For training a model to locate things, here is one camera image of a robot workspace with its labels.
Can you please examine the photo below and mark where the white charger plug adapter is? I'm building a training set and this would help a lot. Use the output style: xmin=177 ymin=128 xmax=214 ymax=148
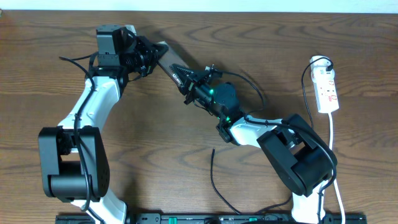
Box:
xmin=310 ymin=55 xmax=335 ymax=77

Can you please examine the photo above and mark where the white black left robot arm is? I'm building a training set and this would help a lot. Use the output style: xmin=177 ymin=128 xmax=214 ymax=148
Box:
xmin=38 ymin=34 xmax=169 ymax=223

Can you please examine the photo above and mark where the white power strip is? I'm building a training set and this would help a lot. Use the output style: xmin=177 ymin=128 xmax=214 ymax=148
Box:
xmin=311 ymin=66 xmax=339 ymax=114

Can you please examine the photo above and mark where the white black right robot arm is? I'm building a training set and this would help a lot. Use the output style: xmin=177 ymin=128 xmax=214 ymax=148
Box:
xmin=170 ymin=63 xmax=338 ymax=223

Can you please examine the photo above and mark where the white power strip cord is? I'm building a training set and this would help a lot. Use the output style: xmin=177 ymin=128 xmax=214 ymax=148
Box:
xmin=328 ymin=112 xmax=346 ymax=224

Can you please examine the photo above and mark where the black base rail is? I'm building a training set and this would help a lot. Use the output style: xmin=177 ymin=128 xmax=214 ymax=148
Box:
xmin=55 ymin=213 xmax=368 ymax=224

